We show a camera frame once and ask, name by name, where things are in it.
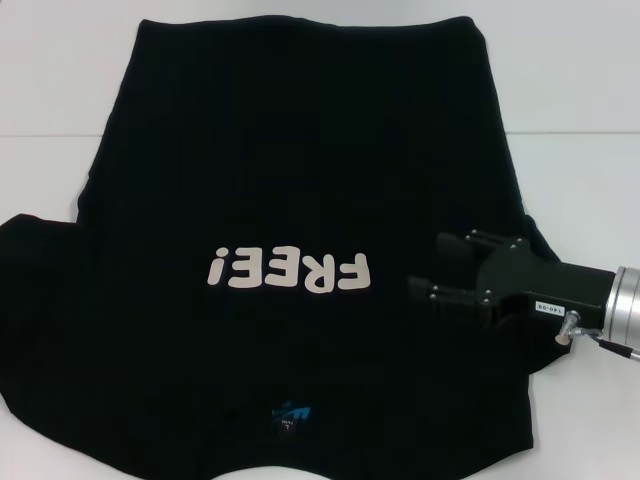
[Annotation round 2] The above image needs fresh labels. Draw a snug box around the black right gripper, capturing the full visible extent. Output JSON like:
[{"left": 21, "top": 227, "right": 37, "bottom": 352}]
[{"left": 407, "top": 228, "right": 619, "bottom": 329}]

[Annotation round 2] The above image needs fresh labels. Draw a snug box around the black shirt with FREE! print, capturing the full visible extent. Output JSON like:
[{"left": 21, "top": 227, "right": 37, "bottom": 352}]
[{"left": 0, "top": 17, "right": 575, "bottom": 480}]

